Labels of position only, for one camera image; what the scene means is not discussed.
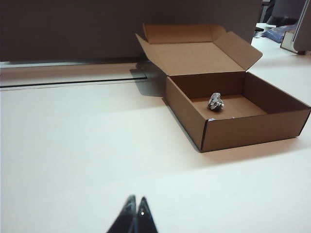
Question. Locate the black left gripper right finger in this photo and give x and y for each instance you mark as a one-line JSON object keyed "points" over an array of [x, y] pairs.
{"points": [[145, 221]]}

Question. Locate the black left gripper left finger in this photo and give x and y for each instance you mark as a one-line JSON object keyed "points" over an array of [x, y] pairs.
{"points": [[126, 218]]}

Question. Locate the white paper ball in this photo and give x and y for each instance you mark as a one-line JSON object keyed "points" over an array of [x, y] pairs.
{"points": [[215, 103]]}

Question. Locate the open brown cardboard box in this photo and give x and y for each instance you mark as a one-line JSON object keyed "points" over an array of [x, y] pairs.
{"points": [[184, 106]]}

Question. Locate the wide grey desk divider panel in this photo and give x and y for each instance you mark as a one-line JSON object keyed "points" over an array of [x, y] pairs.
{"points": [[73, 26]]}

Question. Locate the blue plastic bag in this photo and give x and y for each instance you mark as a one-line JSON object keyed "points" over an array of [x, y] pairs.
{"points": [[277, 32]]}

